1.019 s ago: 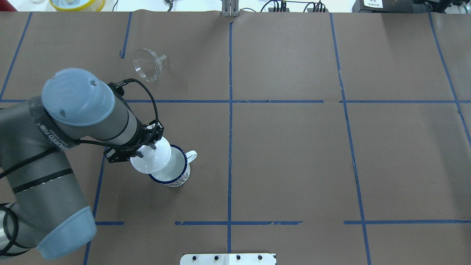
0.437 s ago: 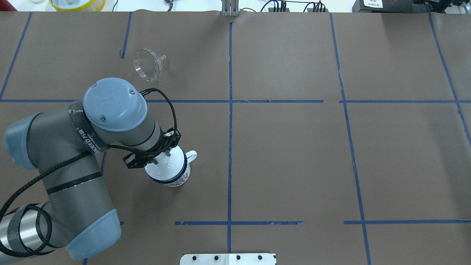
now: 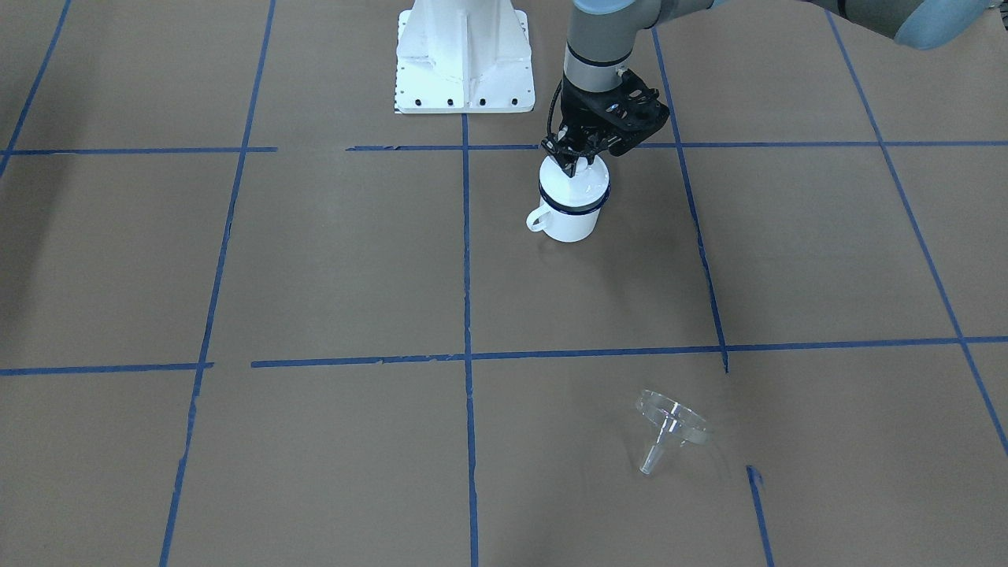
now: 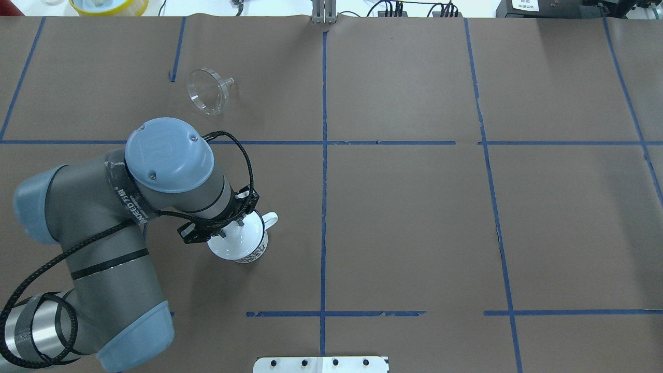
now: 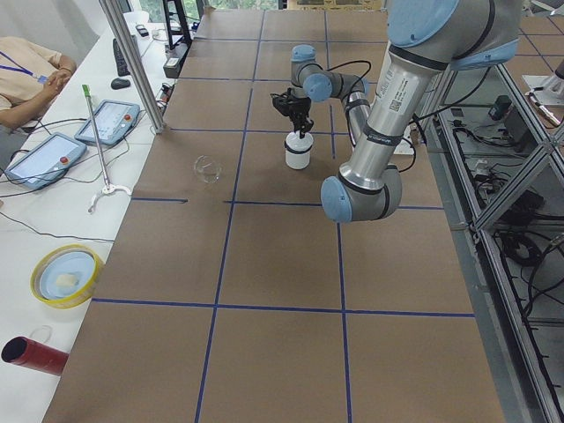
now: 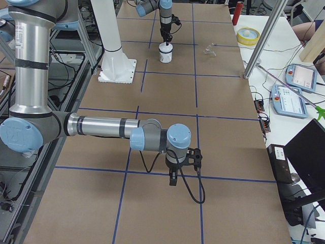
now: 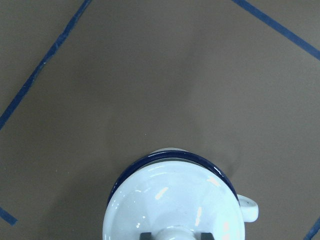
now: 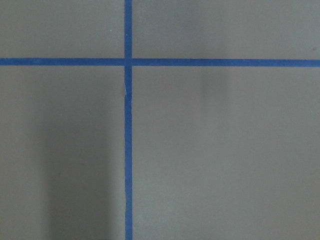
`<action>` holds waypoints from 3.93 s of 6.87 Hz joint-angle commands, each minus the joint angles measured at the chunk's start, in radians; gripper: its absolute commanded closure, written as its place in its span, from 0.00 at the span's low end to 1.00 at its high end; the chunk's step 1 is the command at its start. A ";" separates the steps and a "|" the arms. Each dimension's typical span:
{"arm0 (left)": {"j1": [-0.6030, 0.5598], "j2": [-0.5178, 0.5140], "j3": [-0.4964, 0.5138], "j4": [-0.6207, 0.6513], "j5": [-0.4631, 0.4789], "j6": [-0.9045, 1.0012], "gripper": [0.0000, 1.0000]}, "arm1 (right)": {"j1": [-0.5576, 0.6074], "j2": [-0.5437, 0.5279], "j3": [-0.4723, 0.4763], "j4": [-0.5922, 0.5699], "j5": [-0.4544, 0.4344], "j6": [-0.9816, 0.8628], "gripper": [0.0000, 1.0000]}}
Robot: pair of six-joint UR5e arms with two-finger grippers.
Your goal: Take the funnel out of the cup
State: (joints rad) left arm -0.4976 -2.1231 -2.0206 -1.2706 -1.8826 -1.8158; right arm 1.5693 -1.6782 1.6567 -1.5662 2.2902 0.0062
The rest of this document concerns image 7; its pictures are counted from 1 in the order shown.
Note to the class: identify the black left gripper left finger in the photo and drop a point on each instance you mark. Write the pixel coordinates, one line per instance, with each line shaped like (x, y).
(145, 236)

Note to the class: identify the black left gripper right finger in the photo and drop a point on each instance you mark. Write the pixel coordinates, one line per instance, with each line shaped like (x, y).
(206, 236)

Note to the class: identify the white enamel mug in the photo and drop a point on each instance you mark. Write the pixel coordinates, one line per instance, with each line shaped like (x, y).
(175, 156)

